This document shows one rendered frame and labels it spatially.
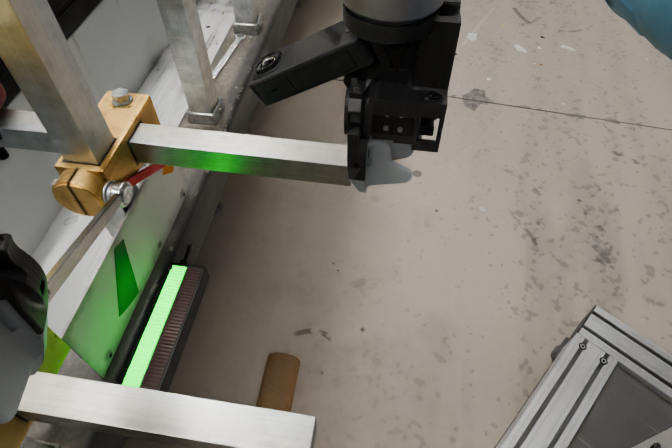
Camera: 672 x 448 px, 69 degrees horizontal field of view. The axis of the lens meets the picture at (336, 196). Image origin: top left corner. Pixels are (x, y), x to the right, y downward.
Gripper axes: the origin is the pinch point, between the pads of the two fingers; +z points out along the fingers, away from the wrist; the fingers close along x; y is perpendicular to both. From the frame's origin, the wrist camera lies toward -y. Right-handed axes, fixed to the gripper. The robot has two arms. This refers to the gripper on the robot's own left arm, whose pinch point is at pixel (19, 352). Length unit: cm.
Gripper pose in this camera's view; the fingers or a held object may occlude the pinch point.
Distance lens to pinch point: 36.7
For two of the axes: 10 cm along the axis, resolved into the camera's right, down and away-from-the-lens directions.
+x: 9.8, -1.5, 1.3
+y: 2.0, 7.6, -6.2
